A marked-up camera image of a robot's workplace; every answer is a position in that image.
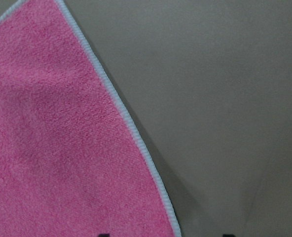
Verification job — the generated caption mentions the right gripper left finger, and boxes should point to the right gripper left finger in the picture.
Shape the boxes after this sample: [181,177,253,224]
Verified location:
[98,233,110,237]

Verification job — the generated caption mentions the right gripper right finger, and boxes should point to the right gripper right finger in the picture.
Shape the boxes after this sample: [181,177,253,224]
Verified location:
[222,234,235,237]

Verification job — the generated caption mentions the pink and grey towel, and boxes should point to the pink and grey towel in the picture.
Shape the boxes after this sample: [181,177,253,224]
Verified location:
[0,0,181,237]

